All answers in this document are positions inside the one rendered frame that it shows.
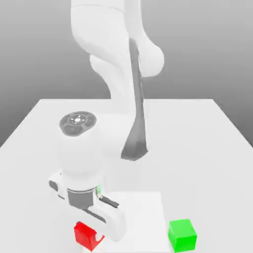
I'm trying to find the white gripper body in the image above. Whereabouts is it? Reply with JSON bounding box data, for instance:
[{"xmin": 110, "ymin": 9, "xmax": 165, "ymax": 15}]
[{"xmin": 69, "ymin": 201, "xmax": 127, "ymax": 243}]

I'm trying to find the small red cube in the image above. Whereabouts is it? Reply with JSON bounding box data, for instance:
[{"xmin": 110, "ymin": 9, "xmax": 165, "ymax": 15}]
[{"xmin": 73, "ymin": 221, "xmax": 106, "ymax": 253}]

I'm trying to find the small green cube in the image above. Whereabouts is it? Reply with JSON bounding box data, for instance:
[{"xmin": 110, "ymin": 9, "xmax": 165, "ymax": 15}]
[{"xmin": 168, "ymin": 218, "xmax": 198, "ymax": 253}]

